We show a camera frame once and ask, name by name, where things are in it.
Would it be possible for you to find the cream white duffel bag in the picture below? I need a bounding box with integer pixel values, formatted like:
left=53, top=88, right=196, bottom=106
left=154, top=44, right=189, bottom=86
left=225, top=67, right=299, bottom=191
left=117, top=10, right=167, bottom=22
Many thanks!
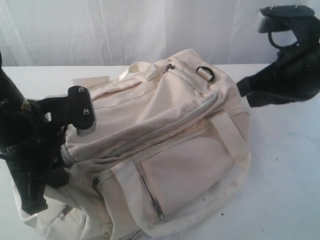
left=13, top=49, right=251, bottom=240

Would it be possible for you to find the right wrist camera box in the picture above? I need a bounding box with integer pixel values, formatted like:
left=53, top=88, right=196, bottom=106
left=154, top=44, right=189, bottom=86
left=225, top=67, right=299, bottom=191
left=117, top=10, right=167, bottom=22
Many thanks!
left=254, top=4, right=315, bottom=33

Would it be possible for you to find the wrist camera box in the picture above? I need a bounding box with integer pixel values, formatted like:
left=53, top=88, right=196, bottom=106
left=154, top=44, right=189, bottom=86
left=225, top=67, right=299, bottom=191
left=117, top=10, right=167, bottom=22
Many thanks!
left=37, top=85, right=96, bottom=137
left=254, top=4, right=315, bottom=33

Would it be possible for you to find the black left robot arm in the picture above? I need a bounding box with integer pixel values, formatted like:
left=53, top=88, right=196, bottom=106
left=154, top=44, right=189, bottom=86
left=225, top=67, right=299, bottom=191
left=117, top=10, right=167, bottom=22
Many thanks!
left=0, top=71, right=69, bottom=215

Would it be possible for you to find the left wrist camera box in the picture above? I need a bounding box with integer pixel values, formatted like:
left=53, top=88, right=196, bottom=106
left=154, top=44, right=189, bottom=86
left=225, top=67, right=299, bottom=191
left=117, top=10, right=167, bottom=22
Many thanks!
left=37, top=85, right=96, bottom=137

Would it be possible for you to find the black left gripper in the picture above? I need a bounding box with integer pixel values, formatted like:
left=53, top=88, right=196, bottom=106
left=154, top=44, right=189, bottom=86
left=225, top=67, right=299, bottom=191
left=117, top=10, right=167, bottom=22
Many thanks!
left=0, top=98, right=69, bottom=215

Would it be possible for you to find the white backdrop curtain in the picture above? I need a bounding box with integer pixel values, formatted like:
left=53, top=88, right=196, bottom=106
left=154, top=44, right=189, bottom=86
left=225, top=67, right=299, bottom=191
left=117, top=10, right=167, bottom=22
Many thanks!
left=0, top=0, right=320, bottom=68

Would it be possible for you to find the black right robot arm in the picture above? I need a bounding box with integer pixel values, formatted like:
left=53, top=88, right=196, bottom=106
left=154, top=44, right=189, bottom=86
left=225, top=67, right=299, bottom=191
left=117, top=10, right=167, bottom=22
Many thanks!
left=236, top=32, right=320, bottom=108

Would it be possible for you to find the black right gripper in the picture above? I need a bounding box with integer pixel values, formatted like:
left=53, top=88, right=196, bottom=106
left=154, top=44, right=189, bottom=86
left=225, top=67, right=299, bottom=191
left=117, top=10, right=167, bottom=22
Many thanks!
left=236, top=32, right=320, bottom=108

